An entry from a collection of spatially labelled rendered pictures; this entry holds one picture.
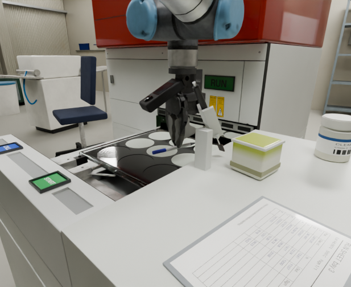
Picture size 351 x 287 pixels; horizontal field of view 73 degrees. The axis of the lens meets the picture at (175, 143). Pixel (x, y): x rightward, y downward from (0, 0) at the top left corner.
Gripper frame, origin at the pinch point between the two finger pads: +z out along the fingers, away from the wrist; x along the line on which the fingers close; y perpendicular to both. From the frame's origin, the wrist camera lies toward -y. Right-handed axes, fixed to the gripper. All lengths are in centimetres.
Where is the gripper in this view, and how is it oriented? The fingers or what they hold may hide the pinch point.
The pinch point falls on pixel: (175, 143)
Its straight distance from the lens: 65.9
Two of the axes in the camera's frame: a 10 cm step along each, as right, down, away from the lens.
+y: 8.5, -1.8, 4.9
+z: 0.0, 9.4, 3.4
